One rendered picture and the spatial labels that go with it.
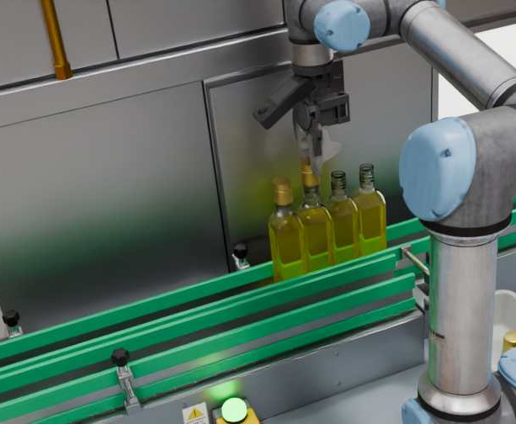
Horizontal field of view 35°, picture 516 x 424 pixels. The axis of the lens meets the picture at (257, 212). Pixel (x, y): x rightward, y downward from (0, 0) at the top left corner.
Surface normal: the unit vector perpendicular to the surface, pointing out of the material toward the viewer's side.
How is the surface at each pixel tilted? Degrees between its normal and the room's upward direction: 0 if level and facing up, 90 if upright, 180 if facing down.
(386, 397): 0
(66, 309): 90
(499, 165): 72
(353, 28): 90
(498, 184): 87
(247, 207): 90
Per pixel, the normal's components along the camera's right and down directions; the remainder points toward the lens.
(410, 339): 0.36, 0.44
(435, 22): -0.39, -0.59
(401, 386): -0.10, -0.86
